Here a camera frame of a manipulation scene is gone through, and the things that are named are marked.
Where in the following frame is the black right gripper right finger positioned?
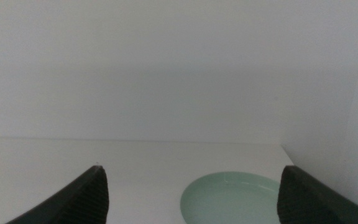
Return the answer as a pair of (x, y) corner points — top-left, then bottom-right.
(277, 165), (358, 224)

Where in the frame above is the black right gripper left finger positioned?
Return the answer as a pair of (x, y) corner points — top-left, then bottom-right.
(6, 165), (110, 224)

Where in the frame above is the pale green plastic bowl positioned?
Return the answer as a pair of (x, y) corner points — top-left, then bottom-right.
(180, 171), (282, 224)

